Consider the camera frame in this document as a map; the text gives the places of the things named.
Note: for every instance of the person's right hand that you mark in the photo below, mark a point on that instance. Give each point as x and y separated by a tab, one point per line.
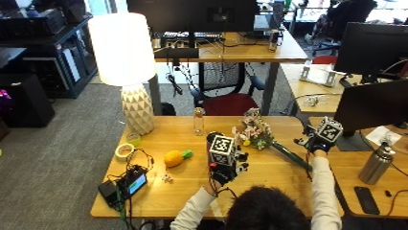
317	142

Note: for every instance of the person's left hand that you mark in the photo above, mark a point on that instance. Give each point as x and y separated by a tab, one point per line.
224	172

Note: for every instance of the white marker cube on right glove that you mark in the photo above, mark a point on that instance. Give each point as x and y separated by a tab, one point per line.
329	129

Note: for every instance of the white marker cube on glove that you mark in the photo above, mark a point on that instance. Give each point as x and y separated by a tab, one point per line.
329	129
223	150

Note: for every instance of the white marker cube on left glove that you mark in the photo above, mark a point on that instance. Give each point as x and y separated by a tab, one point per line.
223	150

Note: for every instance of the orange toy pineapple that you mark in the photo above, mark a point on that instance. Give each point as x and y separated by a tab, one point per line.
176	157

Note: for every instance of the artificial flower bouquet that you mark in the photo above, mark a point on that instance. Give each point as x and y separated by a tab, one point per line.
264	135

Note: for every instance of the clear safety glasses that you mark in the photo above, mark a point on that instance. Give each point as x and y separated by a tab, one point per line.
314	100

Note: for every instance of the small white toy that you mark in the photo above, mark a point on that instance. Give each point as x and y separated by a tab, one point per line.
167	178

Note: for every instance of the the person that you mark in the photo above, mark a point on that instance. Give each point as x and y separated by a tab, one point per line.
266	209

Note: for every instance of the white paper sheet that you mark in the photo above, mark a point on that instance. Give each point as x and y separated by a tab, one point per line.
383	135

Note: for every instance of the steel water bottle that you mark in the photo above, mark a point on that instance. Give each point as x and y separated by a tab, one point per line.
377	164

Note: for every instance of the clear glass bottle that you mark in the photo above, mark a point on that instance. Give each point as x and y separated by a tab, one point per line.
199	121

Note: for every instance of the black computer monitor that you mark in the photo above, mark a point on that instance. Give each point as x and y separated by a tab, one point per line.
370	49
193	16
374	103

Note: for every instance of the white laptop stand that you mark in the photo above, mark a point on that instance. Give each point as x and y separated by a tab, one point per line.
318	76

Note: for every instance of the black device with lit screen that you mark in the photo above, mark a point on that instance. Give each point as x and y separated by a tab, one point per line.
134	183

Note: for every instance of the black smartphone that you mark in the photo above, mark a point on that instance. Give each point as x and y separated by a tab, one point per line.
366	200

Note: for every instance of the green tape roll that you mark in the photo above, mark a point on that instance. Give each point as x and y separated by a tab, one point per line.
134	139

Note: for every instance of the red office chair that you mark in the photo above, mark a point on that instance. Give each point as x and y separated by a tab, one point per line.
229	96

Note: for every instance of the white tape roll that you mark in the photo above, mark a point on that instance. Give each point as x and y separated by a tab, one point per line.
124	151

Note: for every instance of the black power bank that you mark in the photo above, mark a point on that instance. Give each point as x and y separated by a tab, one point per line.
108	192

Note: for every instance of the wooden desk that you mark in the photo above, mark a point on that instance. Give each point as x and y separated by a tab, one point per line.
239	48

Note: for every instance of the black office chair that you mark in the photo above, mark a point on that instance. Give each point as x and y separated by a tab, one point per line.
340	24

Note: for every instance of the white table lamp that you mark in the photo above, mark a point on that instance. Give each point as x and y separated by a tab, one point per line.
128	70

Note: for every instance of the black keyboard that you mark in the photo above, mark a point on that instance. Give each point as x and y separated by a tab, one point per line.
193	34

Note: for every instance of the black box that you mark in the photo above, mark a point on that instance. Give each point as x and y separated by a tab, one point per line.
26	99

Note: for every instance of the black shelf cabinet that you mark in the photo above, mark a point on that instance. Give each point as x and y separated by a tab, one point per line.
59	57

